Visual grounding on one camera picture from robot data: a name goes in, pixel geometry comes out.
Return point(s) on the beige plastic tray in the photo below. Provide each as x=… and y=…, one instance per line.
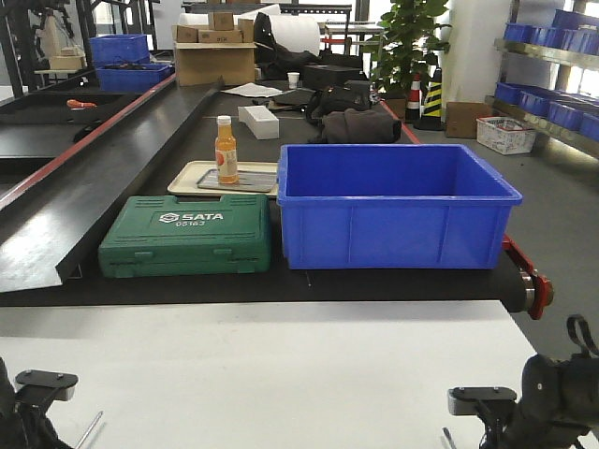
x=185, y=183

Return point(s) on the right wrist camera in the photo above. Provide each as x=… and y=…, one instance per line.
x=498, y=401

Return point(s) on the white paper cup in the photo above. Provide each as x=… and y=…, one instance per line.
x=293, y=79

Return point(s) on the blue crate on left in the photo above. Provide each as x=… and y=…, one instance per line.
x=132, y=80

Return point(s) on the orange juice bottle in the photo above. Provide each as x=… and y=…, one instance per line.
x=225, y=147

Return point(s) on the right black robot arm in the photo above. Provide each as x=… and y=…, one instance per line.
x=585, y=378

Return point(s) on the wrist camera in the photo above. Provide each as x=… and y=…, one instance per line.
x=498, y=401
x=60, y=384

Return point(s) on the dark grey cloth bundle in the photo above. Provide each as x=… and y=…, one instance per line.
x=358, y=127

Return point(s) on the large blue plastic bin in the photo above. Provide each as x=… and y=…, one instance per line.
x=391, y=206

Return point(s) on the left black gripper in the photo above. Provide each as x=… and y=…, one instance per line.
x=24, y=423

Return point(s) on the small metal tray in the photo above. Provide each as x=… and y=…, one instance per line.
x=249, y=181

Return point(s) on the green potted plant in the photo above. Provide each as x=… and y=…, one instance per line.
x=408, y=45

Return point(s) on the green SATA tool case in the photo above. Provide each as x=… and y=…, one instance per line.
x=164, y=236

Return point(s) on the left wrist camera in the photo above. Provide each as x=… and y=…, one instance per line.
x=60, y=384

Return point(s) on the black bag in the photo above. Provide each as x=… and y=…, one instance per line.
x=334, y=99

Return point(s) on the red conveyor end bracket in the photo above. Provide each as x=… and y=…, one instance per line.
x=539, y=290

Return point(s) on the green black screwdriver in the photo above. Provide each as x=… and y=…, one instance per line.
x=449, y=438
x=88, y=431

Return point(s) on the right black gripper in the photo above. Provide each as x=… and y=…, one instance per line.
x=543, y=417

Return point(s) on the white patterned basket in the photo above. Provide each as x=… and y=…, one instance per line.
x=505, y=135

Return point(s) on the yellow black traffic cone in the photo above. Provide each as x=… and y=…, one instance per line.
x=431, y=115

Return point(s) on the white foam block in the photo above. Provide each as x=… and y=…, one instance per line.
x=262, y=123

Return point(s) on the large cardboard box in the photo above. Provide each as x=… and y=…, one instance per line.
x=204, y=63

